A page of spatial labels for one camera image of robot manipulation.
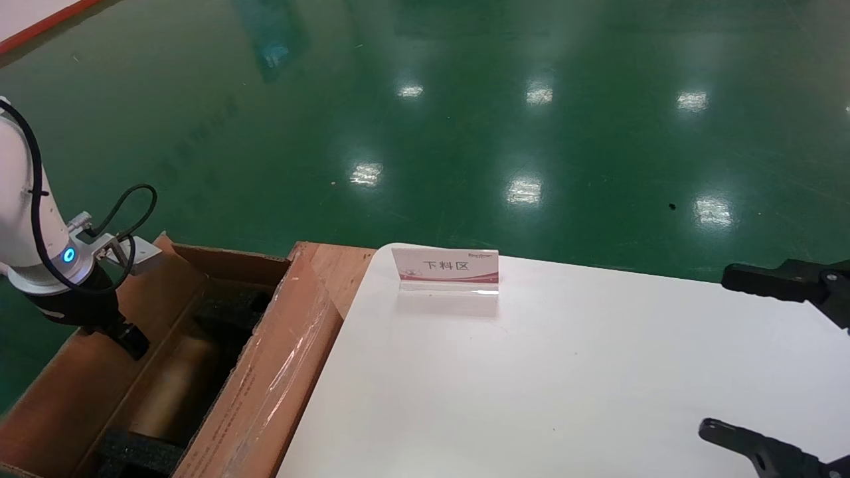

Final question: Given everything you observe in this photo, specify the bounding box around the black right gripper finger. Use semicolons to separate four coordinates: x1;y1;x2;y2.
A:
721;260;850;331
699;418;850;478

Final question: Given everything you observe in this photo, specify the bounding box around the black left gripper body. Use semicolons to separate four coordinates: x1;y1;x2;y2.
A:
25;264;150;360

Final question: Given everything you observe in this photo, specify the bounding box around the large cardboard box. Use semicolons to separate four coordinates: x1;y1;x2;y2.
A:
0;232;378;478

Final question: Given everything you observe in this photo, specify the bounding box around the black foam insert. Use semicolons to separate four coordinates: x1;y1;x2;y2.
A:
98;279;274;478

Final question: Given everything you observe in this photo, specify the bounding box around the acrylic sign with red print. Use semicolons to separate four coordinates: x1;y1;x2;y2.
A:
392;247;500;297

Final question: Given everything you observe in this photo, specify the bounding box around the silver camera mounting bracket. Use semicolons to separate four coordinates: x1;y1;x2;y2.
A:
68;211;133;266

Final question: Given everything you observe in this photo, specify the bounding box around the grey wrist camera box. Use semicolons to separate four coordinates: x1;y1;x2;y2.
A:
114;234;164;277

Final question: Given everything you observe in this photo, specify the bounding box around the black camera cable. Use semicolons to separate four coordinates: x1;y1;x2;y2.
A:
0;98;159;297

